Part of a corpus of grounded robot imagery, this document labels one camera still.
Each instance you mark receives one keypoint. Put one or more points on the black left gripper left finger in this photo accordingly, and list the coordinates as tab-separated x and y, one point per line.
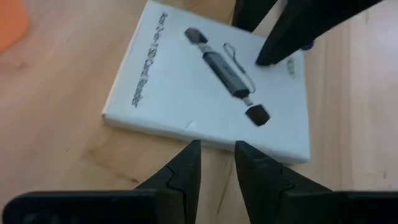
180	186

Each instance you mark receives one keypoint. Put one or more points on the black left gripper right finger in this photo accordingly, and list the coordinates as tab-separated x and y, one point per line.
267	186

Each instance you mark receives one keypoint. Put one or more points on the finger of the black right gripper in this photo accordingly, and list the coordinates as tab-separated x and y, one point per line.
252	12
298	28

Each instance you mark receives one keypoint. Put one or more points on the orange plastic bin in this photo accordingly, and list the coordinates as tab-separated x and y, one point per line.
11	21

